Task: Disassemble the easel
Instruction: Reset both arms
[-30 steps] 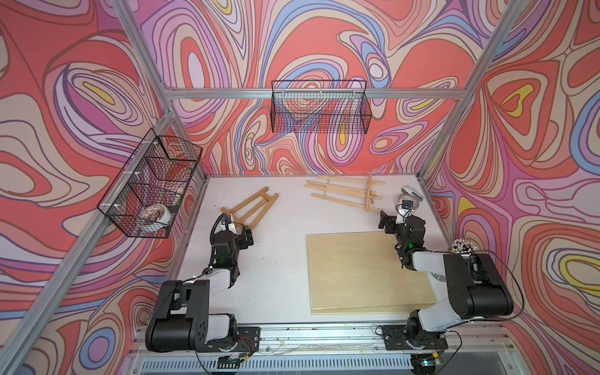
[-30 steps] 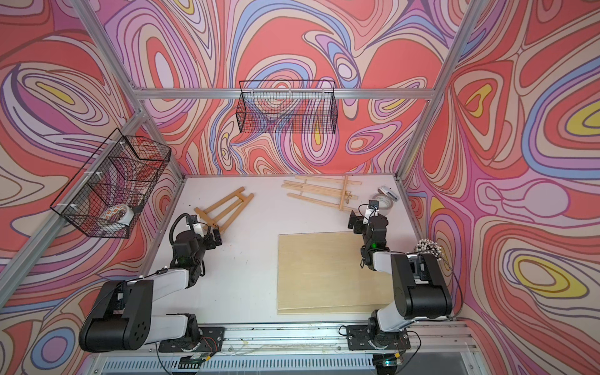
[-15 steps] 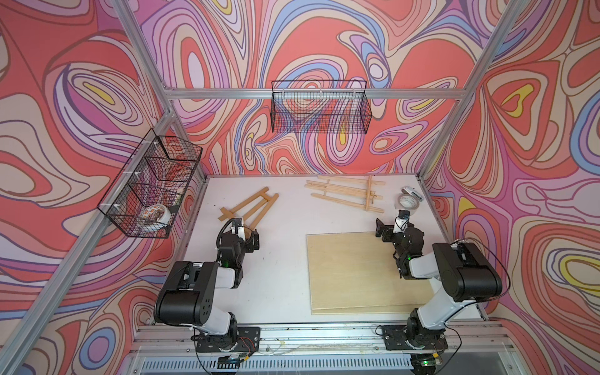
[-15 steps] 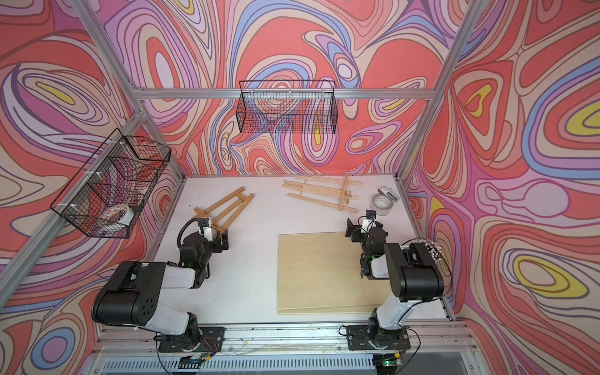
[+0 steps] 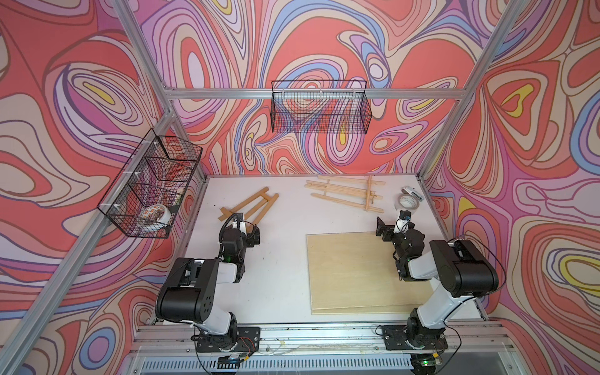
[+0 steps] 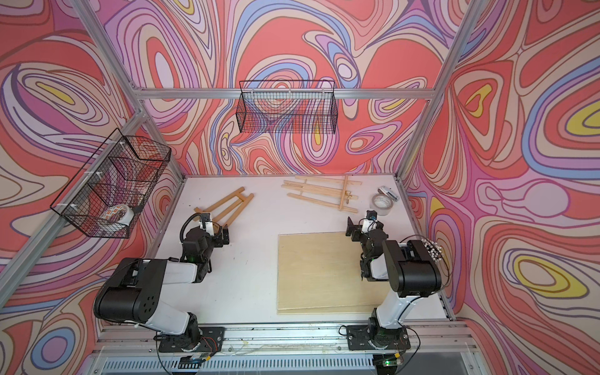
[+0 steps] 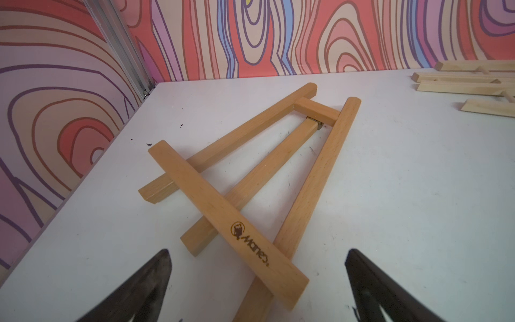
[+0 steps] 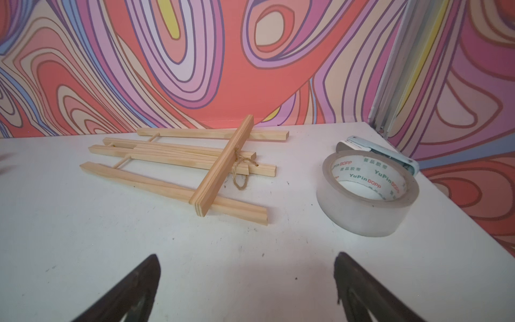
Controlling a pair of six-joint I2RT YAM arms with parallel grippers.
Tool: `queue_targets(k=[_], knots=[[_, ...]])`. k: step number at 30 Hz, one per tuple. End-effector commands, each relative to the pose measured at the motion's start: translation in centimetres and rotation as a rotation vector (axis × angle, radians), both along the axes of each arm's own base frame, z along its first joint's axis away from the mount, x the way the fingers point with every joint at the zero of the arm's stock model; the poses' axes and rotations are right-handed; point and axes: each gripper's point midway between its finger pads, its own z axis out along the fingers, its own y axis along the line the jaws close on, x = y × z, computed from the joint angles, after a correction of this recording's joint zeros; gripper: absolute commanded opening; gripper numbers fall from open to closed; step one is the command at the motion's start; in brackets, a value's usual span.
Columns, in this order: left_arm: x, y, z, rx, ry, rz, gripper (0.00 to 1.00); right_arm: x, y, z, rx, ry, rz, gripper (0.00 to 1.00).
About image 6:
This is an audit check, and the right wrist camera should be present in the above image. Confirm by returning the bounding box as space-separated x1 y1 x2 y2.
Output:
359 210 378 234

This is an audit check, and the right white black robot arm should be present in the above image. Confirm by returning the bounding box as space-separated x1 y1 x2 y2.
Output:
343 211 444 353

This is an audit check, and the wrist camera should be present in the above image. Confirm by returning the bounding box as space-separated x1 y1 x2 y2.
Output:
200 212 222 237
359 210 378 234

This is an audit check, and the back black wire basket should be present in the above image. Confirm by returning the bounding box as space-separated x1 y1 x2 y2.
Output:
235 79 338 135

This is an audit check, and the small silver metal object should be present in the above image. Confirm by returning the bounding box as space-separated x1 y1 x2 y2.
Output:
377 186 399 202

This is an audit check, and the plywood board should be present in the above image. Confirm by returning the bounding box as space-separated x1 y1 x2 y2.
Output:
277 303 380 315
277 232 390 310

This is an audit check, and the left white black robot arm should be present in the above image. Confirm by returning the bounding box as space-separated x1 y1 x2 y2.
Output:
93 212 230 356

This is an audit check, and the left black wire basket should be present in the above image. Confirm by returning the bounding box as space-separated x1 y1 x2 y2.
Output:
50 129 171 239

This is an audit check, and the wooden easel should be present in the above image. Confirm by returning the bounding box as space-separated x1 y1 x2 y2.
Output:
281 176 362 213
194 187 255 227

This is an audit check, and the green circuit board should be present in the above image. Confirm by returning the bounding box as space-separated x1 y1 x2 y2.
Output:
177 356 211 370

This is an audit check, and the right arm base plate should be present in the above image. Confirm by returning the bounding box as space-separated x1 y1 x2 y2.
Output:
344 325 411 353

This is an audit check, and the clear packing tape roll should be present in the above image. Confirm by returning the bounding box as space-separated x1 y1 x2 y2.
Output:
370 194 394 216

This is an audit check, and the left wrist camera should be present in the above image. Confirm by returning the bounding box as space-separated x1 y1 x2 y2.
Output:
200 212 222 237

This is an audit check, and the cup of pencils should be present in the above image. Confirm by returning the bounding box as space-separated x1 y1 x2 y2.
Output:
420 237 445 263

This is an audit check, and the aluminium mounting rail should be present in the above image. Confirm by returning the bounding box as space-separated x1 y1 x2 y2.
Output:
83 320 490 374

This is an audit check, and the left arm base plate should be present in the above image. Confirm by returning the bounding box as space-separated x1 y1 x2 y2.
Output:
154 327 226 355

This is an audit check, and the patterned tape roll in basket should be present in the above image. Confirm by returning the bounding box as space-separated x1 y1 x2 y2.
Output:
98 205 134 231

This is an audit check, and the black wire basket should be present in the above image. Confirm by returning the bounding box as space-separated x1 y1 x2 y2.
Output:
235 79 338 135
50 129 171 239

